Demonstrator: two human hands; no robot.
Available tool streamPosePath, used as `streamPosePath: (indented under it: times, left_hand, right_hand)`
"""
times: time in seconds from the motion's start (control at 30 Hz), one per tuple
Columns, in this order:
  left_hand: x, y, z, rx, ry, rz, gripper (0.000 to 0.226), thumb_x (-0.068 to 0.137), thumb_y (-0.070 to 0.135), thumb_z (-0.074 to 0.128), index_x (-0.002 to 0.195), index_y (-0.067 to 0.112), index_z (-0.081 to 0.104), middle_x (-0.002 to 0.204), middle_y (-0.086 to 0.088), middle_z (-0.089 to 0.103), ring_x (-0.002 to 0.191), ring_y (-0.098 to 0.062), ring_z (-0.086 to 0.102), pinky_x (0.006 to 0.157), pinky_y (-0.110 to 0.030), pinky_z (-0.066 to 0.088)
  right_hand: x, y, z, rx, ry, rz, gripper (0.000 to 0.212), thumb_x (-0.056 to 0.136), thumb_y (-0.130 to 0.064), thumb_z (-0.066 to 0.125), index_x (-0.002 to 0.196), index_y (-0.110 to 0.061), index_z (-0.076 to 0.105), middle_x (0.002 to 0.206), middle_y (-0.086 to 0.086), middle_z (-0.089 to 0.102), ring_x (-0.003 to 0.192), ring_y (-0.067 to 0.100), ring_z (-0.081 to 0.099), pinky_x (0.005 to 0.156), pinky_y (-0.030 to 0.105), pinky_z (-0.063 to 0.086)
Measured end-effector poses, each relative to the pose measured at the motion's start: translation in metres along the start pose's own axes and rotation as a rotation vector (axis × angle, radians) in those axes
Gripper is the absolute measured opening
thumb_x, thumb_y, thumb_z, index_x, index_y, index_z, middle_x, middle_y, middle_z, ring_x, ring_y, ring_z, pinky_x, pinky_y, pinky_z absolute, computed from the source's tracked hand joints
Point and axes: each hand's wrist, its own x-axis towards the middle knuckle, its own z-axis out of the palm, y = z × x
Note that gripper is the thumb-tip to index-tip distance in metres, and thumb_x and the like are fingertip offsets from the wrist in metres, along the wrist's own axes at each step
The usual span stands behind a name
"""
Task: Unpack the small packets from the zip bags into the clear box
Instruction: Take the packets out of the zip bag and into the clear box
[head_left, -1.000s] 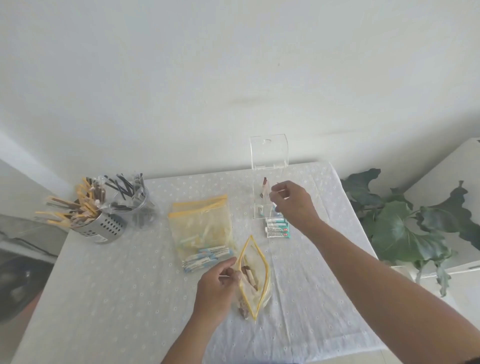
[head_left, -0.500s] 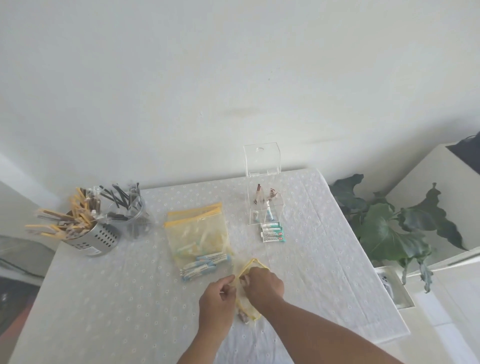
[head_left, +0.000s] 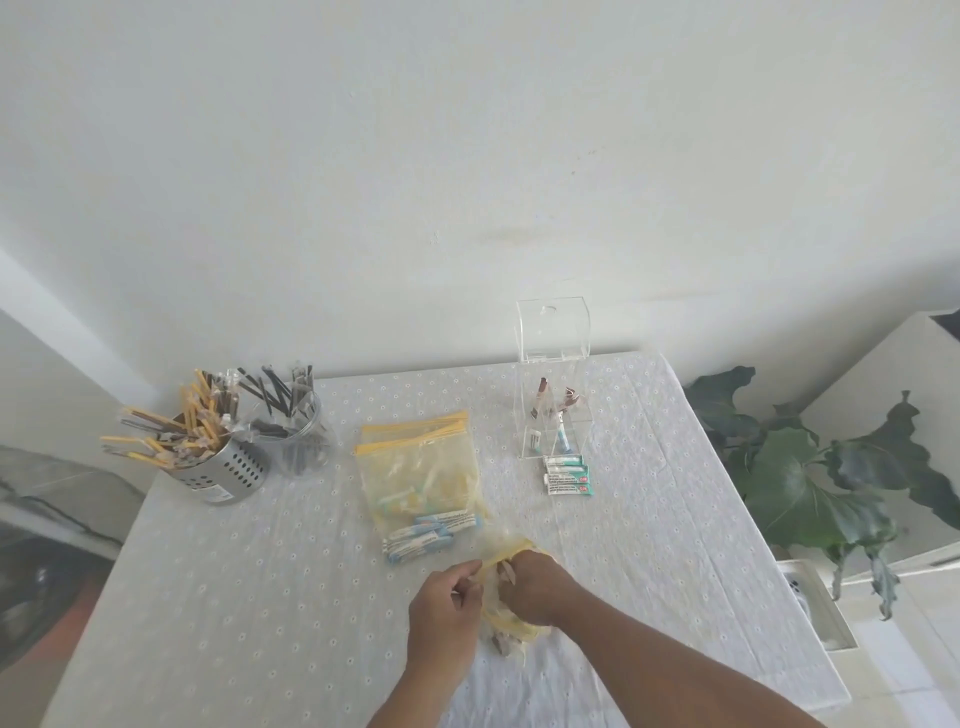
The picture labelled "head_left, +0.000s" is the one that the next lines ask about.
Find person's left hand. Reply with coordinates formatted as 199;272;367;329
407;560;486;687

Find person's right hand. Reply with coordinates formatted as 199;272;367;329
495;549;595;628

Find yellow plastic zip bag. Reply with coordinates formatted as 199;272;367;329
474;531;562;663

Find person's left forearm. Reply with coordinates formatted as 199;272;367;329
366;660;483;728

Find person's right forearm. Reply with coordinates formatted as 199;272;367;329
553;594;828;728

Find blue white wrapped packet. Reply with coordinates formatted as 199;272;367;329
414;510;482;532
382;526;453;553
385;541;457;565

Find stack of yellow zip bags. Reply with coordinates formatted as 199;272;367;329
354;409;490;543

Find white eyelet tablecloth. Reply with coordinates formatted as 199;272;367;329
39;351;854;728

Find clear glass jar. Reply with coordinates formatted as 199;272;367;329
250;388;334;478

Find clear acrylic organizer box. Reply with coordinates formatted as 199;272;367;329
515;296;595;463

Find bundle of dark wrapped utensils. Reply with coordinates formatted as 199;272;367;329
234;363;317;440

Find perforated metal utensil holder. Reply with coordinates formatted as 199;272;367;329
165;433;270;507

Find green leafy plant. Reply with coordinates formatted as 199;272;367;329
683;365;960;623

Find white plant pot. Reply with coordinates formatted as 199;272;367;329
775;558;861;655

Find bundle of yellow wrapped sticks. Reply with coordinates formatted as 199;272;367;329
100;366;243;472

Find dark grey object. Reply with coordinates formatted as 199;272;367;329
0;445;149;678

